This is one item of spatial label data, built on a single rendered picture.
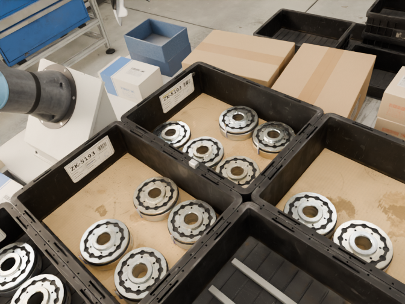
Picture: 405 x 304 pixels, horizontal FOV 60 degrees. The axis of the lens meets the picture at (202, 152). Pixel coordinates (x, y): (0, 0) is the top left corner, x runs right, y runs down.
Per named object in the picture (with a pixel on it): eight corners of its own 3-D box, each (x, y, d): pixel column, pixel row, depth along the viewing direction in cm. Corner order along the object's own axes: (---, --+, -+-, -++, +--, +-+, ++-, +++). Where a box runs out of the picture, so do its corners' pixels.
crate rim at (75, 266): (12, 204, 75) (6, 198, 74) (120, 125, 89) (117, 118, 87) (129, 334, 54) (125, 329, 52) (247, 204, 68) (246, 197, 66)
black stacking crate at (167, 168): (35, 227, 82) (9, 199, 74) (130, 151, 95) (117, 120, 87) (144, 349, 61) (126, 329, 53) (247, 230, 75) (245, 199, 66)
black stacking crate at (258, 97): (131, 151, 96) (119, 119, 87) (203, 93, 109) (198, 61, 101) (248, 229, 75) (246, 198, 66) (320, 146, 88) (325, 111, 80)
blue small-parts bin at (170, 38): (128, 50, 140) (123, 35, 135) (152, 33, 148) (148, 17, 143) (165, 63, 131) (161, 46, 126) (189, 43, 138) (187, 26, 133)
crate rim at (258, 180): (120, 125, 89) (117, 118, 87) (199, 66, 102) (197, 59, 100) (247, 204, 68) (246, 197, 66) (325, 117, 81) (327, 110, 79)
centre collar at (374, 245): (344, 248, 64) (345, 247, 63) (353, 227, 66) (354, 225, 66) (372, 261, 62) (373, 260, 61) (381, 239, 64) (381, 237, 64)
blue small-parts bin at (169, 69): (133, 66, 145) (128, 51, 140) (155, 48, 153) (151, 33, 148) (171, 77, 136) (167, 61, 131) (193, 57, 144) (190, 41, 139)
